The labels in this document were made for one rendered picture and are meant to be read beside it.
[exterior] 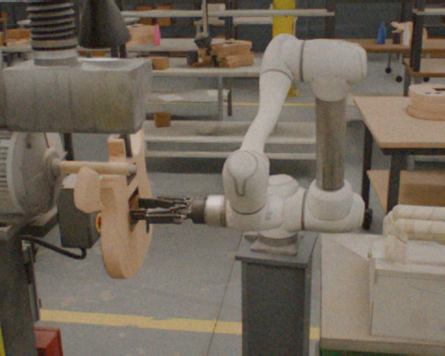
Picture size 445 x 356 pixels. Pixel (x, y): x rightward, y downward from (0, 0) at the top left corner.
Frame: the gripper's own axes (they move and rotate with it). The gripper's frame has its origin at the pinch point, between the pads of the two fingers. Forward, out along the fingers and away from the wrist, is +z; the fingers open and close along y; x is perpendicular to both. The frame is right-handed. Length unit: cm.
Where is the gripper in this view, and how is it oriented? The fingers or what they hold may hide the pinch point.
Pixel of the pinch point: (135, 209)
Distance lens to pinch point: 174.1
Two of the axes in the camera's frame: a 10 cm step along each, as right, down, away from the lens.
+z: -9.9, -0.2, 1.5
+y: 1.4, -3.6, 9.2
